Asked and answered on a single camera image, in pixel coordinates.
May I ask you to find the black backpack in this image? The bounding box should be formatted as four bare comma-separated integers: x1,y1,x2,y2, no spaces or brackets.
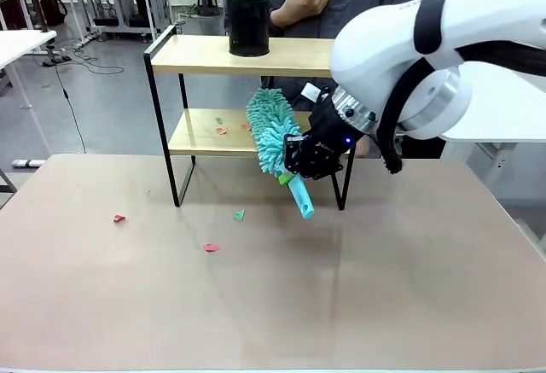
39,0,68,27

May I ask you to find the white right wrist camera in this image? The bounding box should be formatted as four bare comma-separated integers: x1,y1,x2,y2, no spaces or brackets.
301,83,322,103

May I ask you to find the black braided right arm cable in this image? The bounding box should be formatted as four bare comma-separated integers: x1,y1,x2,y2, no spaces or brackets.
376,39,546,176

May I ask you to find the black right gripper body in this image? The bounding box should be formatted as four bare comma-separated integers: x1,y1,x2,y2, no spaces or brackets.
298,85,357,178

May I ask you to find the white side table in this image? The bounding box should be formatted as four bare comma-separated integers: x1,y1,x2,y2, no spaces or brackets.
0,29,58,112

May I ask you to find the large white table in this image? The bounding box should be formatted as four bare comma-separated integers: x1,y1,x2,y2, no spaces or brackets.
441,59,546,144

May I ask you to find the teal microfiber duster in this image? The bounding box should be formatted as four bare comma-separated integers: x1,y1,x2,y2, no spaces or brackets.
246,87,316,221

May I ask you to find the two-tier wood shelf black frame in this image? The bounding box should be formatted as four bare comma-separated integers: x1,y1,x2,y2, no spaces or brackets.
143,24,357,213

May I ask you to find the black cylindrical canister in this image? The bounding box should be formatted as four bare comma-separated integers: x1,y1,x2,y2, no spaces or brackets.
225,0,272,58

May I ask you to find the black floor cable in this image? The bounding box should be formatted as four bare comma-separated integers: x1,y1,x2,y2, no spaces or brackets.
41,46,125,154

